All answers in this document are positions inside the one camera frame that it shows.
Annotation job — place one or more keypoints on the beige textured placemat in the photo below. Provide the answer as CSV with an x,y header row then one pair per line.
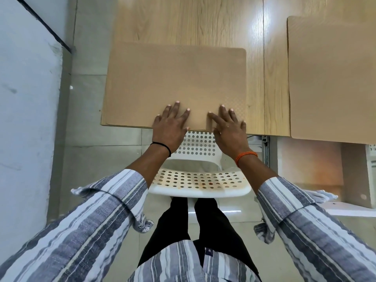
x,y
176,79

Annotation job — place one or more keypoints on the person's left forearm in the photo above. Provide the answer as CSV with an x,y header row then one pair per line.
x,y
147,164

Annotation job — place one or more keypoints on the black wrist thread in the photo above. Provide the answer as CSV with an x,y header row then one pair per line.
x,y
163,146

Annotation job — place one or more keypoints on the grey white striped shirt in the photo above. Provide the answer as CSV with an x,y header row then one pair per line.
x,y
73,232

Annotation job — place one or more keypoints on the stack of beige placemats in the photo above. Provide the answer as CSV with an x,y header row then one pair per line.
x,y
332,85

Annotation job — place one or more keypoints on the black trousers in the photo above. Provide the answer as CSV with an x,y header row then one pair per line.
x,y
173,226

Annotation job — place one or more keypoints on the black wall frame strip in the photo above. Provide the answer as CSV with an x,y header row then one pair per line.
x,y
44,24

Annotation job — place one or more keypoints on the light wooden table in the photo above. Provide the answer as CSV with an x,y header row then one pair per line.
x,y
176,20

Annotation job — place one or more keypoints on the person's right forearm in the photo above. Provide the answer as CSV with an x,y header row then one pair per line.
x,y
255,170

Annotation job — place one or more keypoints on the orange wrist thread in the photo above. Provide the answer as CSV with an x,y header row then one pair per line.
x,y
246,157

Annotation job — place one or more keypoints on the person's right hand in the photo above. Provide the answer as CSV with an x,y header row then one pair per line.
x,y
232,135

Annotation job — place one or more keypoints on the person's left hand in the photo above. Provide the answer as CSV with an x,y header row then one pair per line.
x,y
170,129

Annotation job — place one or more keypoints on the white perforated plastic chair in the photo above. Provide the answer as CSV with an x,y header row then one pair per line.
x,y
199,185

